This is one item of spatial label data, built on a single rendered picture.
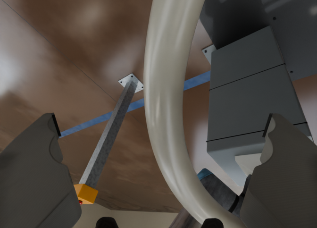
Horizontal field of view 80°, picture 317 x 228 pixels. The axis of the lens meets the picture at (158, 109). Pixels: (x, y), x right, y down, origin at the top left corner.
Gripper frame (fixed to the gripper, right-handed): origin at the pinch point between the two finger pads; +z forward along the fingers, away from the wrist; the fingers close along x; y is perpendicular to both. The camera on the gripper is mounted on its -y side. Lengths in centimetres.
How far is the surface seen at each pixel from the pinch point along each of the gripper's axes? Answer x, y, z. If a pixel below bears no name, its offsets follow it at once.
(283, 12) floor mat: 72, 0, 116
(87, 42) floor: -63, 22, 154
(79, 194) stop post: -48, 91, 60
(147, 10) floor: -10, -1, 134
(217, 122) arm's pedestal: 28, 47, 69
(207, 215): 4.7, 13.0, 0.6
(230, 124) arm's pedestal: 33, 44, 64
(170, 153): 0.8, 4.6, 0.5
